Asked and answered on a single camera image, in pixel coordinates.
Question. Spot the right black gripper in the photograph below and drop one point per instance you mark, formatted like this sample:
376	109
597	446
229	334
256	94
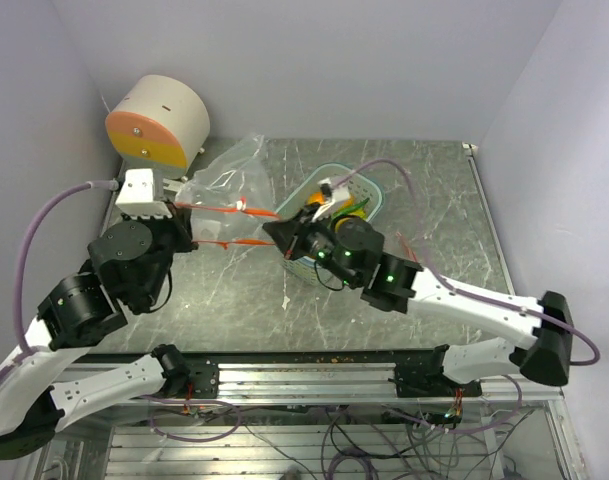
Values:
290	235

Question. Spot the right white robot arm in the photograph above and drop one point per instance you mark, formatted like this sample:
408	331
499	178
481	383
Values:
532	336

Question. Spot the small white bracket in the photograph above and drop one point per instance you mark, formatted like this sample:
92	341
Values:
172	187

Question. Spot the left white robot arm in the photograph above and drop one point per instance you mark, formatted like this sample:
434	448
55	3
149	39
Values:
125	272

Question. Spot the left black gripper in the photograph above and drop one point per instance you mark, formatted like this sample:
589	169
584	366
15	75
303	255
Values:
179	224

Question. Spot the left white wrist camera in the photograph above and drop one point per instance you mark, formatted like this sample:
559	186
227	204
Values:
142	195

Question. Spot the yellow toy banana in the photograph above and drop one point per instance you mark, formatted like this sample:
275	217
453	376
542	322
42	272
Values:
355	211

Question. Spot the orange toy mango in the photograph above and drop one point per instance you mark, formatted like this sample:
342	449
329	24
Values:
317	198

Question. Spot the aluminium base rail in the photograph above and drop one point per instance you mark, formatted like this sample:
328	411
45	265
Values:
329	383

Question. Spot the light blue plastic basket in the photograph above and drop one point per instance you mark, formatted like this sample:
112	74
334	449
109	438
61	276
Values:
359	196

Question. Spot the white corner clip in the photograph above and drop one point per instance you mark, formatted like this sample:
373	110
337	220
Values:
470	148

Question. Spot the round cream drawer box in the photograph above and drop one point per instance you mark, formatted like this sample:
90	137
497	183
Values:
160	123

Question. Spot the green toy pepper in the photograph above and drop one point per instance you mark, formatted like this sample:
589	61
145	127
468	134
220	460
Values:
363	203

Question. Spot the clear zip bag orange zipper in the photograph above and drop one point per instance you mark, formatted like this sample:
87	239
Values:
231	199

